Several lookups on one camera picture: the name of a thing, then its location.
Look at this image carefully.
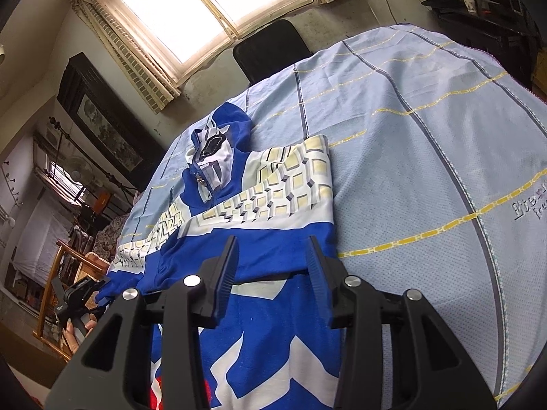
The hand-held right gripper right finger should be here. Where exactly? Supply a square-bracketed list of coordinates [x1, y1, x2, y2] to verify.
[308, 236, 498, 410]

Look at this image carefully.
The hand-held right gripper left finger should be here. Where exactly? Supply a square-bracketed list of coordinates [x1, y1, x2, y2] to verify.
[45, 236, 239, 410]

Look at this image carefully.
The blue white zip jacket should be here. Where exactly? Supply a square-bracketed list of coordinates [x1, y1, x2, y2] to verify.
[95, 103, 343, 410]

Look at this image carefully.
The person's left hand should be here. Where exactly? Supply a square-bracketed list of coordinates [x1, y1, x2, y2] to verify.
[62, 318, 100, 356]

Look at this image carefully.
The wooden chair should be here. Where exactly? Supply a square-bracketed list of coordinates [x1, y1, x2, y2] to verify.
[33, 239, 112, 364]

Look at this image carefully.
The white hanging cloth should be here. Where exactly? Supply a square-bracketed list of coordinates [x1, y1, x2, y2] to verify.
[9, 199, 74, 287]

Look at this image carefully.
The electric fan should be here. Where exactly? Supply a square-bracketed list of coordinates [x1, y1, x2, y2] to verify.
[63, 156, 95, 185]

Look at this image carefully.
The light blue checked sheet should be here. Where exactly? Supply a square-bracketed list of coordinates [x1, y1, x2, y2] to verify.
[105, 23, 547, 410]

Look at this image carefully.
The dark framed painting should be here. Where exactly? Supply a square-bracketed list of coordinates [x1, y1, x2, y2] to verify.
[57, 52, 165, 191]

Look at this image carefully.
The black chair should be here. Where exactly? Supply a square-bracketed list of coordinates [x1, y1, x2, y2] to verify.
[232, 19, 312, 84]

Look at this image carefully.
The window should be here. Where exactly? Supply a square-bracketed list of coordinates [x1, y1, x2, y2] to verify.
[102, 0, 316, 78]

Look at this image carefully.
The dark cabinet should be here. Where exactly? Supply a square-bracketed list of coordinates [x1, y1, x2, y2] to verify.
[433, 0, 543, 90]

